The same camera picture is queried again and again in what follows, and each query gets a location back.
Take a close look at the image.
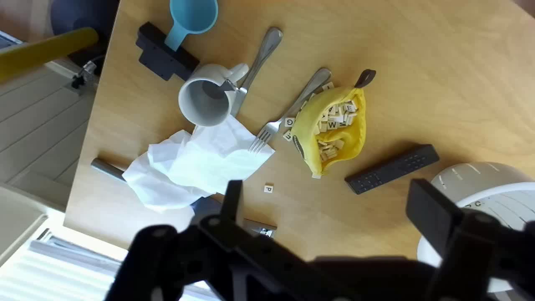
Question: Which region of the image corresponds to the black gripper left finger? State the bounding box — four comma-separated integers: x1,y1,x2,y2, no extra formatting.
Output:
219,178,246,224

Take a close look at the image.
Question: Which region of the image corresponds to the black rectangular block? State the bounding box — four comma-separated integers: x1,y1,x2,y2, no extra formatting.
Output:
134,21,201,81

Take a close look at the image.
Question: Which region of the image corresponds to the silver metal bar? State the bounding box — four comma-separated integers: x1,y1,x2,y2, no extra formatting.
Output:
91,155,129,182

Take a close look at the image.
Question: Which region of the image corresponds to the black box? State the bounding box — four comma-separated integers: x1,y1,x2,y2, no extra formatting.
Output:
191,193,224,220

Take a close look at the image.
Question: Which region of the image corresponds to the dark utensil tip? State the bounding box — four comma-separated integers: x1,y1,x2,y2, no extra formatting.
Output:
353,66,378,90

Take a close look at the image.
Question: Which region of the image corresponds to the silver metal fork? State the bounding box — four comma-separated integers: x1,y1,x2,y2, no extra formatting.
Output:
248,65,333,153

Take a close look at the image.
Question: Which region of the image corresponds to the long black remote bar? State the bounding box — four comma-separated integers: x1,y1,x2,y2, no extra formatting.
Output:
343,142,442,195

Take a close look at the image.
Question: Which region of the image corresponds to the white ceramic mug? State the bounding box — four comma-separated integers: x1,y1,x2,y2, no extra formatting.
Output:
178,61,251,128

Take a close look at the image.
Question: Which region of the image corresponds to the blue plastic measuring cup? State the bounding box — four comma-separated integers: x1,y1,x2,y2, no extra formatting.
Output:
164,0,221,51

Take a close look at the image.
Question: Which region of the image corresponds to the white round plate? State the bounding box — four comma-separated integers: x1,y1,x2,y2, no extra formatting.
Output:
417,162,535,294

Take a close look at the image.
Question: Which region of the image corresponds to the yellow post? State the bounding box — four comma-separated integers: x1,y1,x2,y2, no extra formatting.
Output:
0,25,101,83

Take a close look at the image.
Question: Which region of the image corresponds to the yellow bag of letter tiles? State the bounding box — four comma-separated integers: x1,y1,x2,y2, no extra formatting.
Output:
291,85,370,180

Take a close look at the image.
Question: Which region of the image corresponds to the silver metal spoon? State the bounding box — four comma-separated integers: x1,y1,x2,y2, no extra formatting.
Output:
223,25,285,118

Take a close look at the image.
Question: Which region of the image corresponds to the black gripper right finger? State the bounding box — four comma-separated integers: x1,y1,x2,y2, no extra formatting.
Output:
405,177,465,255

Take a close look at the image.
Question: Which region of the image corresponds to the small black and white clamp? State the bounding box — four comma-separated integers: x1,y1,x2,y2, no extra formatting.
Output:
69,55,106,93

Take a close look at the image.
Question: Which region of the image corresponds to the crumpled white napkin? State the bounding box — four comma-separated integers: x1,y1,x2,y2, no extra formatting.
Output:
122,113,276,212

